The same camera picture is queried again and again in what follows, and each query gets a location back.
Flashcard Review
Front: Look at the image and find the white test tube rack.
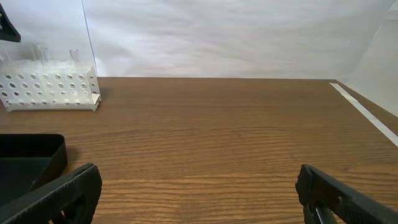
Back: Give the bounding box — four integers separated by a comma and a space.
0, 58, 102, 112

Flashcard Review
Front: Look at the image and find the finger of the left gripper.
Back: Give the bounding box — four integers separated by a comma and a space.
0, 2, 22, 43

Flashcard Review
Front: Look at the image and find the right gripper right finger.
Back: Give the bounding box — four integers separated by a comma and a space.
295, 164, 398, 224

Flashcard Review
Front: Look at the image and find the black tray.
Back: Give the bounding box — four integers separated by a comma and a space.
0, 133, 68, 208

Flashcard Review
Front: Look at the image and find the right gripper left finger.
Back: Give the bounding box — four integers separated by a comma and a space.
0, 162, 103, 224

